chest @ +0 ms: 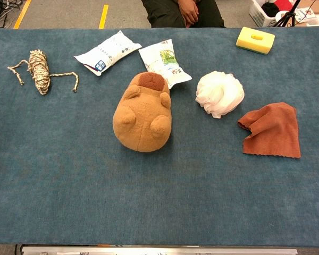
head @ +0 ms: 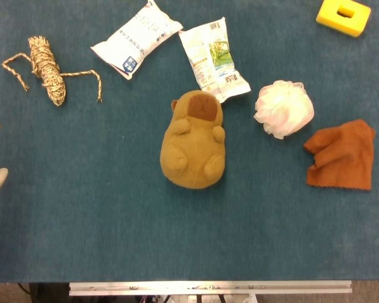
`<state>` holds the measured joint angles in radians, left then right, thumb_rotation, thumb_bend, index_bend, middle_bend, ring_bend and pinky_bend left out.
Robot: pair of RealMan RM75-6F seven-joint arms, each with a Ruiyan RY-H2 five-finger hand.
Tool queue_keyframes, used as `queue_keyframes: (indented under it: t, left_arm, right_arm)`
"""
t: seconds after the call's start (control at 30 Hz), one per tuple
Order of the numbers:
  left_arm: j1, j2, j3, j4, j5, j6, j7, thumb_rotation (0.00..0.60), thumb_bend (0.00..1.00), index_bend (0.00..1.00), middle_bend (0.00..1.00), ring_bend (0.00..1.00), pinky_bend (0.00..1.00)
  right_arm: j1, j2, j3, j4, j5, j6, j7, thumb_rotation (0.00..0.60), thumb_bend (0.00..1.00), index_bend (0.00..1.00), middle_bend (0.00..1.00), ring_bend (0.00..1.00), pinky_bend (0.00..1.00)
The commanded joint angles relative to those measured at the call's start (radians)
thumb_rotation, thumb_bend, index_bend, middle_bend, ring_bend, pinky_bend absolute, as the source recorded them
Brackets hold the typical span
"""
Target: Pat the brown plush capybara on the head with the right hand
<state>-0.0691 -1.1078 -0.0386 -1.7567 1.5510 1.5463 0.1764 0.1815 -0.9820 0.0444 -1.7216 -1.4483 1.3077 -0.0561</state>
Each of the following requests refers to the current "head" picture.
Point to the aluminium profile rail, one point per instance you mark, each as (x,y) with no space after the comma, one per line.
(208,288)

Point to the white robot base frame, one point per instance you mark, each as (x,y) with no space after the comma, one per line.
(208,299)

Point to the blue felt table mat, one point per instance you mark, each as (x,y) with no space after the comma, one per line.
(113,205)

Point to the pale pink mesh bath pouf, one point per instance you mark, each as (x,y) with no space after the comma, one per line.
(284,109)

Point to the brown capybara plush toy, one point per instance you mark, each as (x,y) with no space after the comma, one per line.
(192,148)

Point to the white snack bag blue label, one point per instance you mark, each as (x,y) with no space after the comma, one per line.
(139,41)

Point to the yellow foam block with hole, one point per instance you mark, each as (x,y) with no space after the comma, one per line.
(342,15)

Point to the rust brown folded cloth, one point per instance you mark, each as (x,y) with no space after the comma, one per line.
(345,158)

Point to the white green crumpled snack packet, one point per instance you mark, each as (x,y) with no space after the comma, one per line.
(213,60)

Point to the black box under table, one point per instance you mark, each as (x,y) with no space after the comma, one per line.
(49,293)

